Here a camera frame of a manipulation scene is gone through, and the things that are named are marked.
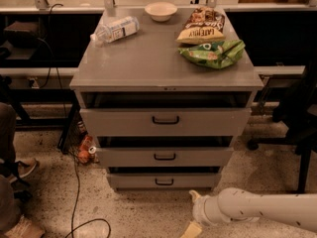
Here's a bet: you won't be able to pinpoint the grey drawer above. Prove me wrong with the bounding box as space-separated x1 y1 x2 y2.
80 108 251 137
96 147 233 168
107 174 221 189

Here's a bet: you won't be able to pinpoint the person leg lower left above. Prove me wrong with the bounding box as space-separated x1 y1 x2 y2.
0 176 21 233

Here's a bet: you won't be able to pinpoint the black floor cable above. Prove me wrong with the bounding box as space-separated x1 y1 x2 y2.
64 149 112 238

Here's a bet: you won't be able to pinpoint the grey middle drawer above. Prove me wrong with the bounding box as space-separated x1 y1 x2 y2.
96 147 233 168

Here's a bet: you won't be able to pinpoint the grey metal drawer cabinet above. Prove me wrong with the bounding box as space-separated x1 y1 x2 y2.
70 8 263 178

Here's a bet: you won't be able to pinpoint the grey bottom drawer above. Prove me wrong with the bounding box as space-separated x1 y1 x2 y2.
107 174 221 189

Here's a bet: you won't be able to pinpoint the black rolling chair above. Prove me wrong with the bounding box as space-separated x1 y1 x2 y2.
247 59 317 193

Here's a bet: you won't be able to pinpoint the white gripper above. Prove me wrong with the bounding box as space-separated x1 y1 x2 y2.
180 189 231 238

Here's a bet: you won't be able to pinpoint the white bowl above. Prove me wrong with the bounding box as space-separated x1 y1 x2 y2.
145 2 177 22

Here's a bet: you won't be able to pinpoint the orange objects on floor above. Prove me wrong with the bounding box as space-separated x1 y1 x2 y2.
77 135 96 165

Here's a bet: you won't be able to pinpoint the person leg upper left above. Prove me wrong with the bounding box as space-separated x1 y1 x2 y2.
0 103 16 163

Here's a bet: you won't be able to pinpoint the green snack bag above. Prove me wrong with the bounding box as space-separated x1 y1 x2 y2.
178 40 245 69

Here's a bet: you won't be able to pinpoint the clear plastic water bottle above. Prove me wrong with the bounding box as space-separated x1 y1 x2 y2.
90 16 140 44

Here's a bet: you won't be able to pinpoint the person leg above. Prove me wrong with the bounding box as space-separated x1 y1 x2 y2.
0 103 16 163
0 176 21 233

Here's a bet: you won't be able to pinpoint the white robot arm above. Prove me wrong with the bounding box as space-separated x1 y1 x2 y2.
180 187 317 238

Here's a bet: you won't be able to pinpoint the tan shoe lower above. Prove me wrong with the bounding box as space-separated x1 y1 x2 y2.
5 215 46 238

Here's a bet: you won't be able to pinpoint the brown yellow chip bag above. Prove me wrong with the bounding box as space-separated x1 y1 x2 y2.
176 6 225 45

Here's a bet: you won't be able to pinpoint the grey top drawer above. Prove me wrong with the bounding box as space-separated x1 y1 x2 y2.
80 108 251 137

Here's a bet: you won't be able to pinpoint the dark box on shelf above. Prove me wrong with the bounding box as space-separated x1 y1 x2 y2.
3 21 39 49

